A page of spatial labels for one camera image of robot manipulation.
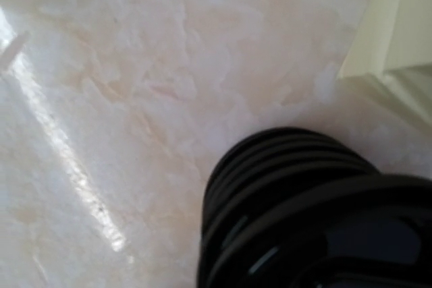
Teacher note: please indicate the cream paper takeout bag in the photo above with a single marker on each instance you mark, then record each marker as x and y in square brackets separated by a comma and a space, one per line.
[390, 59]

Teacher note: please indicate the stack of black lids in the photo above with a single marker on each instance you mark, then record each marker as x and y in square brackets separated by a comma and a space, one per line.
[290, 207]

